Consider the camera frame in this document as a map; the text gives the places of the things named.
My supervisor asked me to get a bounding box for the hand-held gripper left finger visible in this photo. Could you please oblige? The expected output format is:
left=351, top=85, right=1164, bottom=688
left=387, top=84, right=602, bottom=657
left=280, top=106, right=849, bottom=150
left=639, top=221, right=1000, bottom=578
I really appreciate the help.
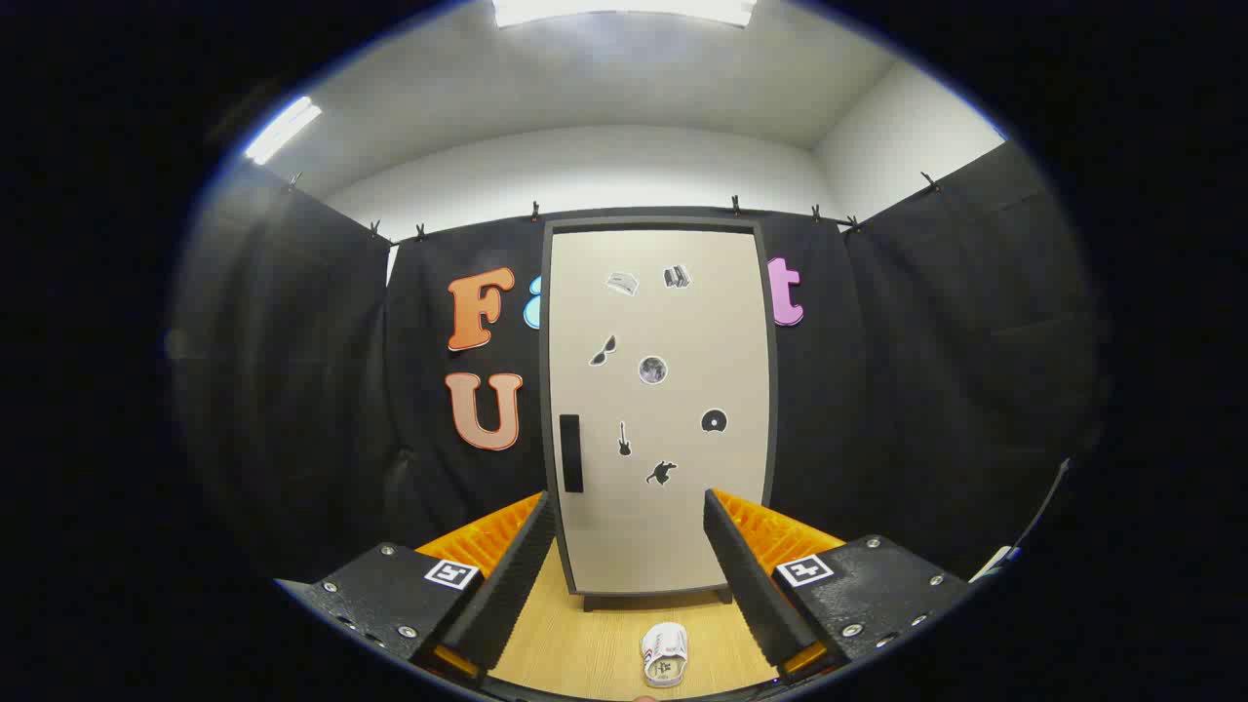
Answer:
left=276, top=490, right=557, bottom=685

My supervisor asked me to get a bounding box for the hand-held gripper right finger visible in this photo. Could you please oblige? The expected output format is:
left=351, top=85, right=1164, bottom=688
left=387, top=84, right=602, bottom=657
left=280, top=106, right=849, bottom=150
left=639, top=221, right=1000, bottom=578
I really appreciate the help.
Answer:
left=703, top=487, right=976, bottom=683

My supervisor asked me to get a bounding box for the white shoe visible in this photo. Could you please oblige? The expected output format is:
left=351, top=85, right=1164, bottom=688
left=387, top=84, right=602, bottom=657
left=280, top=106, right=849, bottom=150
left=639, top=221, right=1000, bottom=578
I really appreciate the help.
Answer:
left=641, top=622, right=689, bottom=688

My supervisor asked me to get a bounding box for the black door handle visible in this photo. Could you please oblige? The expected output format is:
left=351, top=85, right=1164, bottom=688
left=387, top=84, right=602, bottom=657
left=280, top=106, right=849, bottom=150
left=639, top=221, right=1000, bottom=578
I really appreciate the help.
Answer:
left=560, top=414, right=584, bottom=493

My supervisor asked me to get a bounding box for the grey shoe cabinet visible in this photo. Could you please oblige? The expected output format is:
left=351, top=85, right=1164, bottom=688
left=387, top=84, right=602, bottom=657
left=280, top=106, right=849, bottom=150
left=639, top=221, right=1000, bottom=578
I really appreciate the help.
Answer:
left=539, top=216, right=779, bottom=612

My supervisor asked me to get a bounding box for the beige shoe cabinet door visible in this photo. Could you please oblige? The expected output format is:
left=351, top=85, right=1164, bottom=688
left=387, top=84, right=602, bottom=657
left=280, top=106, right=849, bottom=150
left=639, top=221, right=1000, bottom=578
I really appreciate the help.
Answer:
left=551, top=230, right=771, bottom=594

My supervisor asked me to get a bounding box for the black backdrop cloth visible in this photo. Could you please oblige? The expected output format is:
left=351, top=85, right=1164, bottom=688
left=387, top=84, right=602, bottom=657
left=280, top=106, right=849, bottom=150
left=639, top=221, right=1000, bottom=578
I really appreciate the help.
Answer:
left=171, top=141, right=1108, bottom=586

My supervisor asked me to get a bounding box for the white flat object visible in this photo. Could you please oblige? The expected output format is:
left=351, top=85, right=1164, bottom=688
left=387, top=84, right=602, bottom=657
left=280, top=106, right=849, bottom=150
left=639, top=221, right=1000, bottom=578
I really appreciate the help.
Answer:
left=970, top=546, right=1023, bottom=584

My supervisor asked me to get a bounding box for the thin dark stand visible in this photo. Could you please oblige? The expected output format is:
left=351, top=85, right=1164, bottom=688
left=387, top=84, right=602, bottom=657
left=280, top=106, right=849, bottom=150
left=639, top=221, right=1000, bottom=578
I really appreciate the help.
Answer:
left=1014, top=456, right=1073, bottom=552

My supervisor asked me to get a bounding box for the row of black cloth clips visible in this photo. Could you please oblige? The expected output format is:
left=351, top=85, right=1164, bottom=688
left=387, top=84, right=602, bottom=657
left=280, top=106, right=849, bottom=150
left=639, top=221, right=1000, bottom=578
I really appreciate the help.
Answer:
left=288, top=171, right=942, bottom=245

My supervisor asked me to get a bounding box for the narrow ceiling light panel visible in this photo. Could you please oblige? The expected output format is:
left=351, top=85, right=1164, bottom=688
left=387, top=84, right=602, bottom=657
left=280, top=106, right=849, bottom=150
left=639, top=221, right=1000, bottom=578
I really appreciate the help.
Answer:
left=244, top=96, right=323, bottom=165

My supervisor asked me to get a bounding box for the wide ceiling light panel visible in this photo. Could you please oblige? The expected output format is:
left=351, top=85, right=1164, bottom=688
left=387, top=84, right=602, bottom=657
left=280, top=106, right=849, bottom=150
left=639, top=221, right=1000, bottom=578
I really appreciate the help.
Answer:
left=490, top=0, right=759, bottom=28

